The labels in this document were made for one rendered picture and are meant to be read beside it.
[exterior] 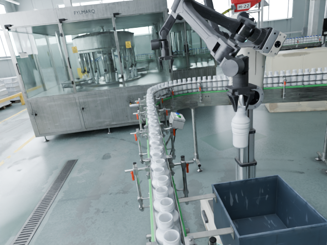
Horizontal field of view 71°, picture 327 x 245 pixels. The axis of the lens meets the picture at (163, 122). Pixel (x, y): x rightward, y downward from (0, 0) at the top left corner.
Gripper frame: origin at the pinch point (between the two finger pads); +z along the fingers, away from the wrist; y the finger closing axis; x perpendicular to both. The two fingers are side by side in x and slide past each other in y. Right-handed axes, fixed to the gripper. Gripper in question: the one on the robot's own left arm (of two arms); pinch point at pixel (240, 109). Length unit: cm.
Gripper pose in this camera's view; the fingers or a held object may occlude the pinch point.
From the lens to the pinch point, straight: 94.8
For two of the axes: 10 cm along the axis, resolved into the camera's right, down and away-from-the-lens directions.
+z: 1.1, 9.3, 3.4
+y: 9.8, -1.5, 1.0
